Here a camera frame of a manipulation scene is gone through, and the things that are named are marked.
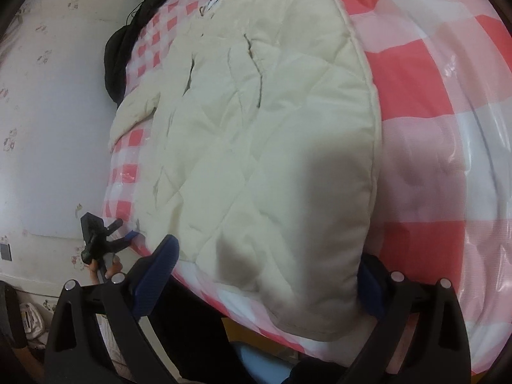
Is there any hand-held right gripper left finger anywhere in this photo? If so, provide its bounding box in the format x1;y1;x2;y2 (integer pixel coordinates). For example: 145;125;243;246
43;234;180;384

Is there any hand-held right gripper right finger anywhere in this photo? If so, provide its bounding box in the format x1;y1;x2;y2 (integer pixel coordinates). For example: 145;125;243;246
347;253;472;384

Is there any cream quilted jacket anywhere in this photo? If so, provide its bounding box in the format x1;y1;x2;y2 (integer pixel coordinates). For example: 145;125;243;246
109;0;383;342

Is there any person's left hand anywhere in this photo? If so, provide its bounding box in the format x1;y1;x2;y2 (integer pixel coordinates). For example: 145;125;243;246
88;255;124;285

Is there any white shoe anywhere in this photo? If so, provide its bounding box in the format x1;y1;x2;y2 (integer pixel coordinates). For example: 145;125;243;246
19;301;45;344

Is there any light blue plastic object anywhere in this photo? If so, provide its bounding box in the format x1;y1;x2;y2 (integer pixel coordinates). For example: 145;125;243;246
231;341;300;384

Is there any black garment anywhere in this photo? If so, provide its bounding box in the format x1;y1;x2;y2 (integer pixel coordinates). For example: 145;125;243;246
103;0;211;103

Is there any pink checked blanket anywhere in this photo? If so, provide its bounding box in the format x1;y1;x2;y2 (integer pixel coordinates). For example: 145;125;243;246
101;0;512;377

